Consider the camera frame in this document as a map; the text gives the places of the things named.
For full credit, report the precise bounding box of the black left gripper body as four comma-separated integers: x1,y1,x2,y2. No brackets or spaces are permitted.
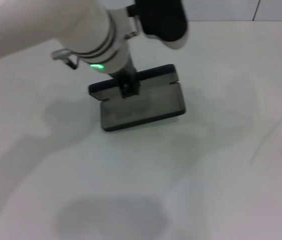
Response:
109,55,142,86

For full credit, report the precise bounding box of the black glasses case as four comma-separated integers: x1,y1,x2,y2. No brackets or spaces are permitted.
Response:
88,64,186,133

